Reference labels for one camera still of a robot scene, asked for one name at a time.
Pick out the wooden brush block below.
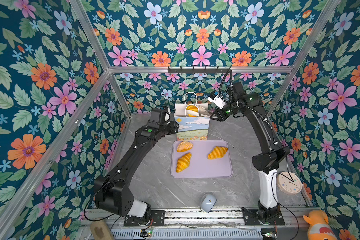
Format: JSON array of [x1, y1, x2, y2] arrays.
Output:
[[90, 217, 115, 240]]

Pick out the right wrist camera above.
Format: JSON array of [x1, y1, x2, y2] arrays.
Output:
[[208, 92, 226, 109]]

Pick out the lilac plastic tray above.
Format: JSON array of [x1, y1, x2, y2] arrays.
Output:
[[171, 140, 233, 179]]

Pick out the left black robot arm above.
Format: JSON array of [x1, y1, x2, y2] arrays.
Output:
[[94, 120, 179, 222]]

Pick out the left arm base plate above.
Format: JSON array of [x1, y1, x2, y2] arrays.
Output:
[[124, 210, 166, 228]]

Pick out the black hook rail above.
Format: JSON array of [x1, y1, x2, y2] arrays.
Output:
[[167, 66, 232, 75]]

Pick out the aluminium frame post left rear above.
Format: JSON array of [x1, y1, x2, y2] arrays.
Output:
[[70, 0, 131, 119]]

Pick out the croissant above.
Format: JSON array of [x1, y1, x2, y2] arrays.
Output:
[[207, 146, 228, 160], [176, 153, 192, 173]]

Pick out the cream and steel tongs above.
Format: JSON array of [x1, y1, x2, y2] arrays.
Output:
[[197, 109, 213, 118]]

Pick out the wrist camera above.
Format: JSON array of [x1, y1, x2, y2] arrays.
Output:
[[150, 107, 171, 124], [208, 92, 226, 109]]

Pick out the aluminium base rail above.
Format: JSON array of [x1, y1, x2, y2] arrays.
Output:
[[83, 207, 319, 229]]

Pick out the orange plush toy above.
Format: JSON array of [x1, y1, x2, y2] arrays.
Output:
[[303, 210, 337, 240]]

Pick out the landscape print paper bag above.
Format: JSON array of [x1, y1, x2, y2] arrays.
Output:
[[174, 92, 210, 141]]

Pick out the grey computer mouse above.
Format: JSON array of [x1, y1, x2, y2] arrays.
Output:
[[200, 194, 217, 213]]

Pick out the small round bread roll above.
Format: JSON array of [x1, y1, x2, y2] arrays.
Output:
[[185, 105, 200, 118]]

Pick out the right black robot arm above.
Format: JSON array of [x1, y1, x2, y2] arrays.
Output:
[[208, 83, 290, 211]]

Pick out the round cream clock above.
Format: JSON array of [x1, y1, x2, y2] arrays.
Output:
[[277, 172, 303, 195]]

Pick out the aluminium frame post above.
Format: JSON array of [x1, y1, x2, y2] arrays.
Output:
[[70, 0, 131, 119], [267, 0, 341, 119]]

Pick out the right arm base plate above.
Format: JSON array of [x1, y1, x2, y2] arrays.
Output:
[[241, 207, 286, 226]]

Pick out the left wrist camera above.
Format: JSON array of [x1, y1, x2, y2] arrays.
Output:
[[150, 107, 171, 124]]

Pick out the sugared oval bread top left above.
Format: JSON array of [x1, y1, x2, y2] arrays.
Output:
[[176, 141, 193, 153]]

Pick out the aluminium frame post right rear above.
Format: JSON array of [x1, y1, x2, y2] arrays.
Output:
[[267, 0, 341, 119]]

